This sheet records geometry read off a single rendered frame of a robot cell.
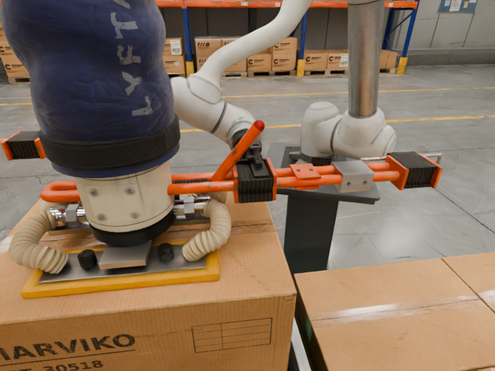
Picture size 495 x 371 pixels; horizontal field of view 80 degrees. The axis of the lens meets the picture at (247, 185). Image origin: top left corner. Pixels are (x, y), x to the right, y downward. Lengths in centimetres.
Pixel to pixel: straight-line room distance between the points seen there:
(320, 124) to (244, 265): 82
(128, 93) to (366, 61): 80
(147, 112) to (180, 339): 41
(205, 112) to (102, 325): 54
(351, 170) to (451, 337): 67
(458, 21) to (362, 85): 1056
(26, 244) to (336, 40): 944
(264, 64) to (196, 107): 703
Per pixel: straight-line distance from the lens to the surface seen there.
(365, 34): 106
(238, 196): 58
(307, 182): 61
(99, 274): 61
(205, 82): 85
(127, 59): 47
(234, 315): 58
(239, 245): 64
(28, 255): 64
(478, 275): 142
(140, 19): 48
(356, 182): 66
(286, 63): 795
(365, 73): 111
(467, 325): 122
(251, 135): 56
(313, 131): 130
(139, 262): 58
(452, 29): 1157
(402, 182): 70
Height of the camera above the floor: 138
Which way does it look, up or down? 30 degrees down
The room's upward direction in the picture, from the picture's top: straight up
